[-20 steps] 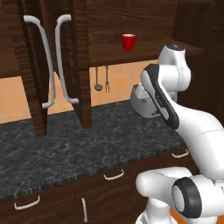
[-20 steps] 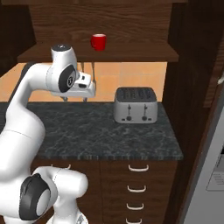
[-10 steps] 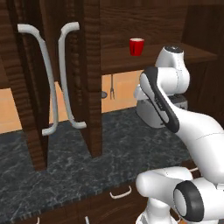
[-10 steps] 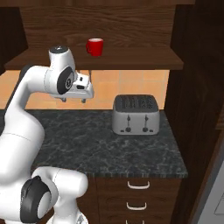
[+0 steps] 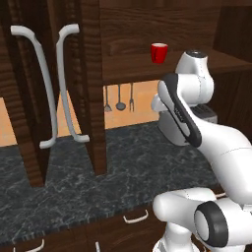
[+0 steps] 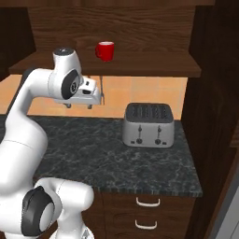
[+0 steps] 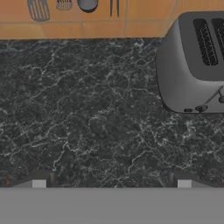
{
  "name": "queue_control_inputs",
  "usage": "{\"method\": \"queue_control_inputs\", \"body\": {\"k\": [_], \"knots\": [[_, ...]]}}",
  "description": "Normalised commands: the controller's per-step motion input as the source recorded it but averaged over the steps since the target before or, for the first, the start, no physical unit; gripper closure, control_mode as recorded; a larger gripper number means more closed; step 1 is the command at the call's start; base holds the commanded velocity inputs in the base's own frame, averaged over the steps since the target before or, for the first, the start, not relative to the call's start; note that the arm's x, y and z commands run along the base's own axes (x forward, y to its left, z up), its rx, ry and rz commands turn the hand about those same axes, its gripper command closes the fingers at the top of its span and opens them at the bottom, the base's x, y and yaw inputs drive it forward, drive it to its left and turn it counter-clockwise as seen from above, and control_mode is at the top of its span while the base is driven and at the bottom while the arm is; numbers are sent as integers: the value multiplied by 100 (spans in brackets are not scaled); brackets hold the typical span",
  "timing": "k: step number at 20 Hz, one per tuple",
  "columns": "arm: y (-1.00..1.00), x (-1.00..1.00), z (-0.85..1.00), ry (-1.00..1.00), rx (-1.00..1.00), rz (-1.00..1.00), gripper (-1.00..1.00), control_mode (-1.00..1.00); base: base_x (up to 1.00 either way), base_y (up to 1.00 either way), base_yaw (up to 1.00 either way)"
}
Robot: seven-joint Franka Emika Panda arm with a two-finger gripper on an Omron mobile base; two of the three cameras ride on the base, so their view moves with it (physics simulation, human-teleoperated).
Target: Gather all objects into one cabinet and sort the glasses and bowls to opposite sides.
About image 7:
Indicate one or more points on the grey slotted spatula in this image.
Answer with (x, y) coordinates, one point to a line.
(38, 9)

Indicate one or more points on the dark grey ladle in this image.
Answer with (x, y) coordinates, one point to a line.
(87, 4)

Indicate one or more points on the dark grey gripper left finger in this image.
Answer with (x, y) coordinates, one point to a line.
(39, 178)

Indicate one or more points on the dark two-prong fork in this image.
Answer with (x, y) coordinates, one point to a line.
(114, 7)

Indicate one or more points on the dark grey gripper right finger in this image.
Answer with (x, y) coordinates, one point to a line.
(184, 178)

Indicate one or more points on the grey toaster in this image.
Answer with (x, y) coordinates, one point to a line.
(186, 73)

